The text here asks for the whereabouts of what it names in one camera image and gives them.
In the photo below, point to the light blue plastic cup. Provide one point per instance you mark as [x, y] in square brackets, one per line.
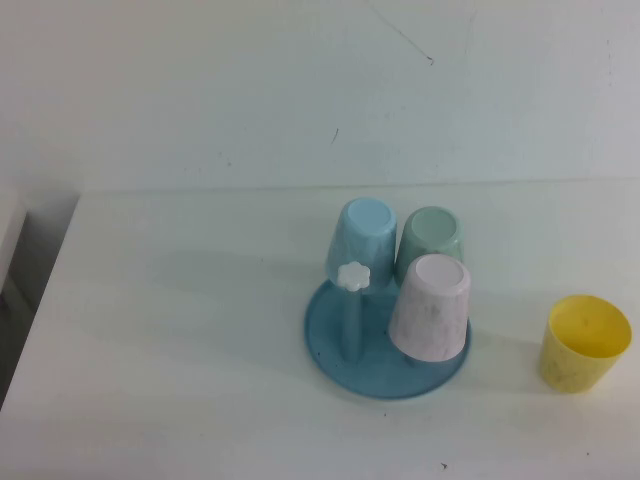
[356, 235]

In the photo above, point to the blue cup stand with pegs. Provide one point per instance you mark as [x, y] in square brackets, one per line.
[325, 345]

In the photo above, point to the mint green plastic cup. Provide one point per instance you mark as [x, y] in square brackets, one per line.
[430, 232]

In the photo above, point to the pale pink plastic cup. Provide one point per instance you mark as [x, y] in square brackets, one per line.
[432, 310]

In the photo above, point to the yellow plastic cup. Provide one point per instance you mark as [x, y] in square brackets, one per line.
[575, 360]

